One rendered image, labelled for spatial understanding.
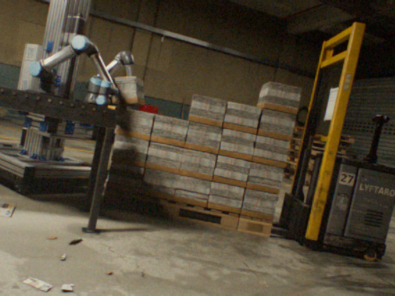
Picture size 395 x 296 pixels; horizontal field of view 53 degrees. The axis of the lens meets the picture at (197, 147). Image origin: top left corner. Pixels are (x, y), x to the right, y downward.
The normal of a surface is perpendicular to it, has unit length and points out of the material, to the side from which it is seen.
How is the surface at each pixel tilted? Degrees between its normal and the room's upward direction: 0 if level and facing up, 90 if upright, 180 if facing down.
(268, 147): 90
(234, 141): 90
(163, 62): 90
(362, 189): 90
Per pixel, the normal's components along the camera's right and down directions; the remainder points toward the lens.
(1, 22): 0.32, 0.11
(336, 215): 0.02, 0.06
